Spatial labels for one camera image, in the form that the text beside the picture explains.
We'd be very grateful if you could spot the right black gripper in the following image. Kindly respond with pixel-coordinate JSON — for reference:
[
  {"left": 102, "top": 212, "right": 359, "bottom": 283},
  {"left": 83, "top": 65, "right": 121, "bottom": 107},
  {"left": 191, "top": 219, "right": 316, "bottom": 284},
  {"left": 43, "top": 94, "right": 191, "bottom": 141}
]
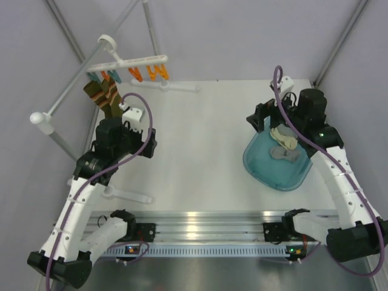
[{"left": 247, "top": 89, "right": 306, "bottom": 133}]

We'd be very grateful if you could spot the grey sock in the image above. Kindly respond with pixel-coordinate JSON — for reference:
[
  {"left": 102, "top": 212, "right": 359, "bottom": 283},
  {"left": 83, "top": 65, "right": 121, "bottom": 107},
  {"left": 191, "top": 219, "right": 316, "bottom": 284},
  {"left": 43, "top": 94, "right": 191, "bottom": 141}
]
[{"left": 269, "top": 146, "right": 301, "bottom": 163}]

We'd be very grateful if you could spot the orange clip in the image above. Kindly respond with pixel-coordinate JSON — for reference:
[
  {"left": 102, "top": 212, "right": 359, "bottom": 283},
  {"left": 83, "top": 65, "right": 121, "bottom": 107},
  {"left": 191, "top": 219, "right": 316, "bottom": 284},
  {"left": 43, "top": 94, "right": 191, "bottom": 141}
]
[
  {"left": 101, "top": 71, "right": 110, "bottom": 81},
  {"left": 147, "top": 65, "right": 156, "bottom": 81},
  {"left": 128, "top": 67, "right": 143, "bottom": 82},
  {"left": 152, "top": 64, "right": 169, "bottom": 81}
]

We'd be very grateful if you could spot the white plastic clip hanger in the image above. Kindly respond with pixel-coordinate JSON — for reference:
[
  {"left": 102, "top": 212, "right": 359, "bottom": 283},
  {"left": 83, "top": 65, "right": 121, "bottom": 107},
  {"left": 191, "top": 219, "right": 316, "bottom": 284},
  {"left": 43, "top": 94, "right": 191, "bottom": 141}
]
[{"left": 86, "top": 35, "right": 169, "bottom": 73}]

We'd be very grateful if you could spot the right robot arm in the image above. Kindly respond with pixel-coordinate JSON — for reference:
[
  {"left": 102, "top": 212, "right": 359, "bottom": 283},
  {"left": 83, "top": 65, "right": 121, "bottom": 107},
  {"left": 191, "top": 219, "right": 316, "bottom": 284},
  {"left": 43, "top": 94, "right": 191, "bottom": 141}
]
[{"left": 243, "top": 89, "right": 387, "bottom": 263}]

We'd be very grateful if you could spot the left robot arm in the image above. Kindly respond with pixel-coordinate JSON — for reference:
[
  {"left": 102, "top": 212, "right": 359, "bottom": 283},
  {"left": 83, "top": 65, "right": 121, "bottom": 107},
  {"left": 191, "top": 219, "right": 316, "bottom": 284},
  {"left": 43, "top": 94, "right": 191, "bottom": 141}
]
[{"left": 27, "top": 118, "right": 157, "bottom": 290}]

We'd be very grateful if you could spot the blue clip right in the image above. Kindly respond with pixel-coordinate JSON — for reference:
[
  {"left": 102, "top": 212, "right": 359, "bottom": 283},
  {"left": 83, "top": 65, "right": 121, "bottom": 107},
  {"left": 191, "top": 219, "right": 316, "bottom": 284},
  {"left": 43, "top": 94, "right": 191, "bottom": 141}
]
[{"left": 108, "top": 70, "right": 122, "bottom": 84}]

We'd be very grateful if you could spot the blue clip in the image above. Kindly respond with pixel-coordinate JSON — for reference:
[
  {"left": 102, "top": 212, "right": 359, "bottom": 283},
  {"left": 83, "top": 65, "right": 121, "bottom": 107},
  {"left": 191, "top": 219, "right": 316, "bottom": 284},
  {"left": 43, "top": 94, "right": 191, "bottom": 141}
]
[
  {"left": 86, "top": 72, "right": 101, "bottom": 84},
  {"left": 108, "top": 70, "right": 122, "bottom": 84}
]

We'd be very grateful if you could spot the blue clip left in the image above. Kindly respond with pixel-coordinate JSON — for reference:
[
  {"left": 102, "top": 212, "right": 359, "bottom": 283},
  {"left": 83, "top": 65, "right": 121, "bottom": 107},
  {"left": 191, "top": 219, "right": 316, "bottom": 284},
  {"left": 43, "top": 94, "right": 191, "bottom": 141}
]
[{"left": 86, "top": 72, "right": 101, "bottom": 84}]

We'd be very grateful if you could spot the cream sock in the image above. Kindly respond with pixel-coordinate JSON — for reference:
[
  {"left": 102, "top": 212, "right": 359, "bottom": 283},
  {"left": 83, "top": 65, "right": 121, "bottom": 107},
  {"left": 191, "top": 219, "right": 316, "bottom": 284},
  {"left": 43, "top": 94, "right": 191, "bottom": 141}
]
[{"left": 270, "top": 128, "right": 298, "bottom": 150}]

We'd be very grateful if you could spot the brown striped sock right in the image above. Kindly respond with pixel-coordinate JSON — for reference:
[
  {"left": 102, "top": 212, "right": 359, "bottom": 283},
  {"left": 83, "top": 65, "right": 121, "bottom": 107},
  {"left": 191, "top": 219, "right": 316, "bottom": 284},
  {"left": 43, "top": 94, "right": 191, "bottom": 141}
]
[{"left": 101, "top": 79, "right": 123, "bottom": 117}]

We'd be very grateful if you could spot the brown striped sock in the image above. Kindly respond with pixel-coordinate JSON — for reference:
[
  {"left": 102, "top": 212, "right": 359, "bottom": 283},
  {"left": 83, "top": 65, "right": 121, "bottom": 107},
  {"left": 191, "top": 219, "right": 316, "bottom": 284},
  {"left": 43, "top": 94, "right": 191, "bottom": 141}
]
[
  {"left": 83, "top": 81, "right": 112, "bottom": 119},
  {"left": 101, "top": 79, "right": 123, "bottom": 117}
]

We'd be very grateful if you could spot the brown striped sock left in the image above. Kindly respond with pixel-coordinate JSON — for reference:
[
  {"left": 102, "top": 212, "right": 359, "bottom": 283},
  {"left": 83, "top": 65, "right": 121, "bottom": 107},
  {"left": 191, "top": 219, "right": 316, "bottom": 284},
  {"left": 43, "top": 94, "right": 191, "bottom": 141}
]
[{"left": 83, "top": 81, "right": 112, "bottom": 119}]

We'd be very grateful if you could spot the white rack foot rear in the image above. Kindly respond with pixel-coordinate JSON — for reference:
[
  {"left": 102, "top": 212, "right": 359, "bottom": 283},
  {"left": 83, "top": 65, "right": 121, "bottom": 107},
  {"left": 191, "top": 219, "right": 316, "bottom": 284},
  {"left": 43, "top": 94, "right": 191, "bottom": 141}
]
[{"left": 129, "top": 79, "right": 200, "bottom": 93}]

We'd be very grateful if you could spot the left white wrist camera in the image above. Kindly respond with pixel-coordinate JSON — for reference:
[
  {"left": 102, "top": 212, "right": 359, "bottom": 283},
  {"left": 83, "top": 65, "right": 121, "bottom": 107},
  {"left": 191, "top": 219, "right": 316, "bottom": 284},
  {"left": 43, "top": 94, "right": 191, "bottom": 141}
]
[{"left": 119, "top": 103, "right": 145, "bottom": 133}]

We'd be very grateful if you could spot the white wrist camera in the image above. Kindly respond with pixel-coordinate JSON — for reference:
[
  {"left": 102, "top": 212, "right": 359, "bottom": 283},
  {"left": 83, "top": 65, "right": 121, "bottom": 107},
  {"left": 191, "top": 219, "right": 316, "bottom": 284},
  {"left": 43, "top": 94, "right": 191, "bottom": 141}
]
[
  {"left": 277, "top": 76, "right": 295, "bottom": 100},
  {"left": 119, "top": 103, "right": 145, "bottom": 133}
]

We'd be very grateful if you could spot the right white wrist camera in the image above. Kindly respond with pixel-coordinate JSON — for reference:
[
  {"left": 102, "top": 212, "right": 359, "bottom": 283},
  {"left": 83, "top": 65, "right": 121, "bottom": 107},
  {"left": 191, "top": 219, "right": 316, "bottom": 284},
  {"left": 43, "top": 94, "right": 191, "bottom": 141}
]
[{"left": 277, "top": 76, "right": 295, "bottom": 100}]

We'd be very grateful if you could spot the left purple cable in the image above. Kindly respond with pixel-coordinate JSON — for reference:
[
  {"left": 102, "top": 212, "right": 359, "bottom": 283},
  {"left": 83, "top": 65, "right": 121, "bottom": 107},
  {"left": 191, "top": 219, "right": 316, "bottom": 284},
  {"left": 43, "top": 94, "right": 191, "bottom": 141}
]
[{"left": 45, "top": 92, "right": 153, "bottom": 291}]

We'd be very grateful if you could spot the grey drying rack frame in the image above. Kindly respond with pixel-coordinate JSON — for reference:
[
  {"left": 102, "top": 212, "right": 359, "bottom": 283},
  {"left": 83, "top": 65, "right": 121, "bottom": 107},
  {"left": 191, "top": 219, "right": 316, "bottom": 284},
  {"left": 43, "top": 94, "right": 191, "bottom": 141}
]
[{"left": 29, "top": 0, "right": 170, "bottom": 161}]

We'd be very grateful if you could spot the aluminium mounting rail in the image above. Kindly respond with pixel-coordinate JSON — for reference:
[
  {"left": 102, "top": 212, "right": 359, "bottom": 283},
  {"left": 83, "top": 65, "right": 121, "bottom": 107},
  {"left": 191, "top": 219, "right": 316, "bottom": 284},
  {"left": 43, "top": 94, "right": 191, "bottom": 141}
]
[{"left": 87, "top": 210, "right": 340, "bottom": 243}]

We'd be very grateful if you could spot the slotted cable duct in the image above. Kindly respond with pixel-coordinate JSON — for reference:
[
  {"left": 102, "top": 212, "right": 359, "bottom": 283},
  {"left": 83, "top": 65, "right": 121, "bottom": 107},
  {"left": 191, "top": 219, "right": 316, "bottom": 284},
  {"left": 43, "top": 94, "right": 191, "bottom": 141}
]
[{"left": 102, "top": 244, "right": 304, "bottom": 258}]

